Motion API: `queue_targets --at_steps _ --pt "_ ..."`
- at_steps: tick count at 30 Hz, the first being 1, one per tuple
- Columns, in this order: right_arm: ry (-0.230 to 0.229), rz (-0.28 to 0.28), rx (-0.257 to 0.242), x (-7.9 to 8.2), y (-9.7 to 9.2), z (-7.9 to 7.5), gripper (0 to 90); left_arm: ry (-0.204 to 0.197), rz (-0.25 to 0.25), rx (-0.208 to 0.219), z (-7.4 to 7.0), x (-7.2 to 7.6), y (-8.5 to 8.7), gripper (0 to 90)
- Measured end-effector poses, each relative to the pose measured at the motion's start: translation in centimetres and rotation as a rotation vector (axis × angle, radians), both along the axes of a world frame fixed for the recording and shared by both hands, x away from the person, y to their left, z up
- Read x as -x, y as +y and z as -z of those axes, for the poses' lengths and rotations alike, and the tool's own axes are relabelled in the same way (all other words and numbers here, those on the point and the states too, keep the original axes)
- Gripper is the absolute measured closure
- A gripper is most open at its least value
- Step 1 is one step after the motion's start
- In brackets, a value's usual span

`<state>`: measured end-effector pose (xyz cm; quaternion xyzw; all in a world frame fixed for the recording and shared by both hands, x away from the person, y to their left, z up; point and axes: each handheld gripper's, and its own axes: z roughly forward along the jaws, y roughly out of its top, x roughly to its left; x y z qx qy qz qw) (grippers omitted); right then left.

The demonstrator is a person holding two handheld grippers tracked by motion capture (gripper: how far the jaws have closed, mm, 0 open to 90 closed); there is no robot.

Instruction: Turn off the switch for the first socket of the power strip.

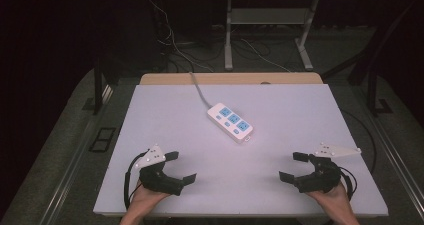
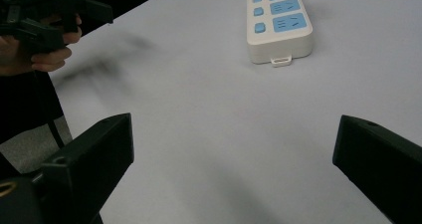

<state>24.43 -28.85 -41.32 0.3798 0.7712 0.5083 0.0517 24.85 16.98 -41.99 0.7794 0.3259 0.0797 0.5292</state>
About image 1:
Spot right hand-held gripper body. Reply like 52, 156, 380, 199
294, 142, 363, 194

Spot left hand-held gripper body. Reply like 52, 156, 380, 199
134, 143, 185, 197

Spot person's left hand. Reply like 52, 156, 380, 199
127, 180, 172, 217

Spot person's right hand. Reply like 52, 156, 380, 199
305, 182, 352, 217

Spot white power strip blue sockets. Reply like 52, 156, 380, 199
206, 102, 255, 145

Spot black metal stand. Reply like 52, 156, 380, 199
322, 0, 418, 118

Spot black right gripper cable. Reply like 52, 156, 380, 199
336, 166, 359, 201

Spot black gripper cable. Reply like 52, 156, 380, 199
336, 166, 359, 201
122, 149, 150, 211

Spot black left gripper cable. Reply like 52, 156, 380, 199
122, 149, 150, 211

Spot grey power strip cable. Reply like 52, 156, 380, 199
188, 71, 214, 109

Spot black floor socket frame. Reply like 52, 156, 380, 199
88, 126, 117, 154

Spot metal floor rail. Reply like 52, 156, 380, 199
349, 84, 424, 221
39, 84, 115, 225

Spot thin white floor cable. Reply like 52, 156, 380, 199
147, 0, 215, 73
239, 38, 292, 73

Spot white metal desk frame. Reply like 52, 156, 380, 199
212, 0, 370, 72

